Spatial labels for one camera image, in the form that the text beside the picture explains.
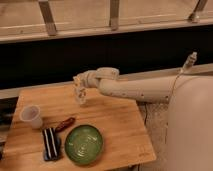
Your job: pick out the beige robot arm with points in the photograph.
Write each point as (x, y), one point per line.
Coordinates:
(189, 142)

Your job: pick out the white cable connector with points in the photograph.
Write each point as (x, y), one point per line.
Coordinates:
(190, 61)

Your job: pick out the red brown handled tool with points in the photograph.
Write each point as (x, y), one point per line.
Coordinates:
(64, 124)

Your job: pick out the green round plate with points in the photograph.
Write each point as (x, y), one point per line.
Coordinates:
(84, 144)

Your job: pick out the translucent plastic cup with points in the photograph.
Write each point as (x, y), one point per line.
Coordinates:
(32, 115)

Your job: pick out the middle metal bracket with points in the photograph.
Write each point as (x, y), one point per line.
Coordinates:
(114, 14)

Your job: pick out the right metal bracket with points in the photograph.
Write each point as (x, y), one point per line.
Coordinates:
(194, 16)

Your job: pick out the metal bracket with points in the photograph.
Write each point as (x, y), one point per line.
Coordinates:
(114, 14)
(47, 17)
(194, 16)

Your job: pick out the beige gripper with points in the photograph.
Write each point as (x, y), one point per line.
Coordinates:
(88, 79)

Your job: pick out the left metal bracket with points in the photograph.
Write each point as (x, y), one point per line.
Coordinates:
(47, 17)

